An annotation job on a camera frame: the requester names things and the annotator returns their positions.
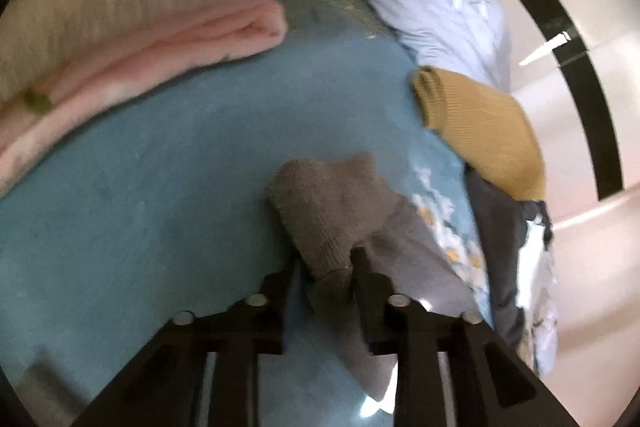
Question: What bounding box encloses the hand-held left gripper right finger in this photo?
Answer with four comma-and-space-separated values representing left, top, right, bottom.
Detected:
350, 247, 583, 427

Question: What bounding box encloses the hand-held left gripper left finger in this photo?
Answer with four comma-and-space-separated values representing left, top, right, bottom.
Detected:
70, 258, 307, 427

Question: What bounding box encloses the grey knit sweater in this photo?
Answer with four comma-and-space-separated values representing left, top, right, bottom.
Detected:
266, 153, 488, 400

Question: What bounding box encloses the dark grey garment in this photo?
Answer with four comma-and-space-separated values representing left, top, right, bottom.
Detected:
464, 164, 555, 350

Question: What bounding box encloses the teal floral bed sheet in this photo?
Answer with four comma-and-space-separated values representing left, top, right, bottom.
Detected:
0, 0, 493, 427

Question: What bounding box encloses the mustard knit sweater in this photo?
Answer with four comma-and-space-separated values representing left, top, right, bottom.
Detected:
411, 66, 547, 202

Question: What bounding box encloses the pink fleece blanket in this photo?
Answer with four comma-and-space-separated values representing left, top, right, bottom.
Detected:
0, 2, 289, 198

